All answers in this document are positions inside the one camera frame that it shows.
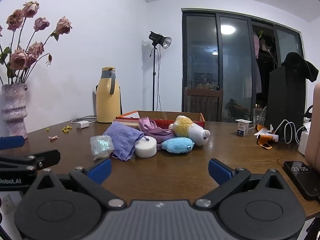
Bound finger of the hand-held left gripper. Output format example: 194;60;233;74
0;150;61;172
0;136;25;150

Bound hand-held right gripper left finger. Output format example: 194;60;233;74
25;158;127;210

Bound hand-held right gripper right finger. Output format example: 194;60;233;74
194;158;292;210

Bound clear plastic bag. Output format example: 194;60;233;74
90;134;115;160

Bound purple towel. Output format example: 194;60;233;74
102;121;145;161

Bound white yellow sheep plush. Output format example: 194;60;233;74
168;115;211;147

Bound blue plush toy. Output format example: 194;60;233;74
161;137;195;154

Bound round white sponge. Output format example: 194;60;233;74
135;136;157;158

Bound purple satin scrunchie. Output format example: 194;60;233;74
150;126;175;144
139;117;158;138

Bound red cardboard box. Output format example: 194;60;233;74
115;110;205;130

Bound pink ceramic vase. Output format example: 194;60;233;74
1;82;28;139

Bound scattered yellow flower bits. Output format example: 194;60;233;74
46;126;73;133

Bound small white blue carton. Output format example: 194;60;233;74
235;119;252;137

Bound clear glass cup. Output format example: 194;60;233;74
253;107;267;128

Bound brown wooden chair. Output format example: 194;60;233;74
184;87;223;122

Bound yellow thermos jug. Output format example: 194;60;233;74
96;67;123;123

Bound black smartphone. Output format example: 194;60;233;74
283;160;320;200

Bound white box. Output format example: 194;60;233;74
298;127;312;153

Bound black bag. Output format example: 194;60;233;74
265;66;307;140

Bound black light stand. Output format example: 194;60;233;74
150;47;163;112

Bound sliding glass door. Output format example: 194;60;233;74
181;8;308;123

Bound black cloth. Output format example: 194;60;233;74
281;52;319;82

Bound black studio light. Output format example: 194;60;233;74
149;31;172;49

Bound grey charger cable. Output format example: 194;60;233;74
71;116;97;124

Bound white cable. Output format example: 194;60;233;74
272;119;304;144

